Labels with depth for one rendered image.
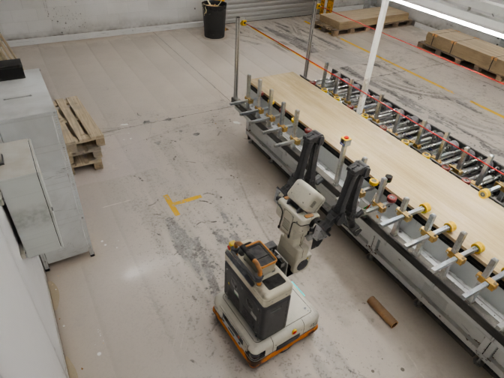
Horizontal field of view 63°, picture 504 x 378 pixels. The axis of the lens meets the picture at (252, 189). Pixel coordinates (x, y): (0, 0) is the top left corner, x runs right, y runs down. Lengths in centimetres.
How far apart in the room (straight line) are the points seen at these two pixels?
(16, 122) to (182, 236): 190
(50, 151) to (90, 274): 125
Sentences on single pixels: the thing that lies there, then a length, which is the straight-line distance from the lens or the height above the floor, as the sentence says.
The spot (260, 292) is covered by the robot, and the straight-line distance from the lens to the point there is 283.
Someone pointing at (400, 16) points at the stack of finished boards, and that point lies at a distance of 1215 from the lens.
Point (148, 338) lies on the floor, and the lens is 362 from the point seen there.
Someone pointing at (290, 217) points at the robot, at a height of 118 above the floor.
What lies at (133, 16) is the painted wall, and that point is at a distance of 1011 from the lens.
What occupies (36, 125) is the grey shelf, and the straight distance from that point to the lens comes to 343.
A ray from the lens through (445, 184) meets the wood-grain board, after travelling 408.
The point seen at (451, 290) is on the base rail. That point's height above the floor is 70.
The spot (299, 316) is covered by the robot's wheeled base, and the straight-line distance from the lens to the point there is 340.
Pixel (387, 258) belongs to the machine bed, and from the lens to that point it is 417.
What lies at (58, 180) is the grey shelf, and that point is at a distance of 370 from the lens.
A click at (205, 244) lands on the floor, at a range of 423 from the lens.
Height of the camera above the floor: 303
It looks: 38 degrees down
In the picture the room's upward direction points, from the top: 4 degrees clockwise
